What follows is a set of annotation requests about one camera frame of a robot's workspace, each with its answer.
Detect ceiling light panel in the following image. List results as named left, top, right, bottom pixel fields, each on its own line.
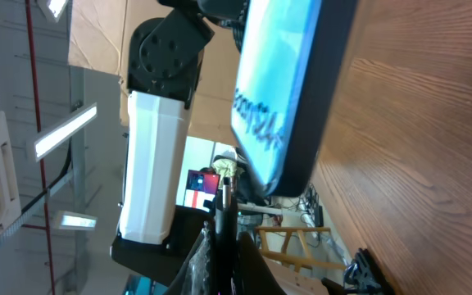
left=28, top=103, right=98, bottom=162
left=51, top=211, right=98, bottom=231

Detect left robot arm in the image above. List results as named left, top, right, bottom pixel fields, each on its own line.
left=111, top=1, right=248, bottom=294

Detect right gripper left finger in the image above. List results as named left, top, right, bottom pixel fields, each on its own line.
left=166, top=223, right=217, bottom=295

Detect Samsung Galaxy smartphone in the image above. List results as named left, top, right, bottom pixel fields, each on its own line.
left=230, top=0, right=360, bottom=197

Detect black USB charging cable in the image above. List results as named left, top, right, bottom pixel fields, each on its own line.
left=213, top=175, right=239, bottom=295

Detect brown cardboard backdrop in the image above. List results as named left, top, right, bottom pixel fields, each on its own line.
left=68, top=0, right=243, bottom=145

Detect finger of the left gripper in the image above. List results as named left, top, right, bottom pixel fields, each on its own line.
left=234, top=0, right=249, bottom=52

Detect seated person in background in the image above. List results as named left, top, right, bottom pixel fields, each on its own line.
left=211, top=155, right=246, bottom=179

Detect computer monitor red screen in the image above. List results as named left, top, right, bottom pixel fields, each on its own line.
left=184, top=170, right=220, bottom=212

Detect wooden chair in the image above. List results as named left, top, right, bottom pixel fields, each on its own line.
left=254, top=225, right=347, bottom=274

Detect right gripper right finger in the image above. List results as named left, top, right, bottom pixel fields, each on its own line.
left=235, top=232, right=286, bottom=295

